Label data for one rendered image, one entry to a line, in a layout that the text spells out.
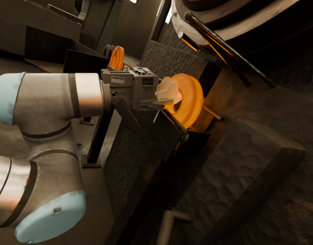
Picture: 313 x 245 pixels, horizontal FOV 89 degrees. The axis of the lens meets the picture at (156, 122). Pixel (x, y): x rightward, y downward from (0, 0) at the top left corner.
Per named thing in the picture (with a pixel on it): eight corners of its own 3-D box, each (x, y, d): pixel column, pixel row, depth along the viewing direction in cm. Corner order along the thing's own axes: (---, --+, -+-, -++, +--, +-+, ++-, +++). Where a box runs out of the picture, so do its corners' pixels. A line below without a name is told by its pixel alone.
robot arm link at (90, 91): (82, 126, 31) (80, 104, 39) (107, 122, 33) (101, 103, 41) (75, 81, 27) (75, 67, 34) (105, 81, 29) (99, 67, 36)
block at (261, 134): (203, 204, 39) (266, 123, 30) (227, 238, 33) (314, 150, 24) (169, 211, 34) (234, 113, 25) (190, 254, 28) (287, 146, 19)
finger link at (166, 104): (176, 102, 38) (141, 105, 35) (175, 108, 39) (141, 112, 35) (167, 95, 42) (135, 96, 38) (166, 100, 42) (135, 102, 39)
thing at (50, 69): (52, 148, 108) (72, 39, 81) (77, 172, 100) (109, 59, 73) (15, 160, 90) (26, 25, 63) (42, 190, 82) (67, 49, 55)
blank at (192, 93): (177, 72, 49) (168, 68, 47) (214, 84, 37) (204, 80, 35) (159, 117, 54) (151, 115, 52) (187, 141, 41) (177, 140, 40)
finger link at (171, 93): (193, 82, 39) (159, 83, 35) (188, 104, 42) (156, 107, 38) (187, 78, 41) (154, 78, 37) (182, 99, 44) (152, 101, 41)
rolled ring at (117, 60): (111, 50, 107) (116, 52, 109) (107, 77, 107) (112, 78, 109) (121, 41, 92) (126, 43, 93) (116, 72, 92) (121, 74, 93)
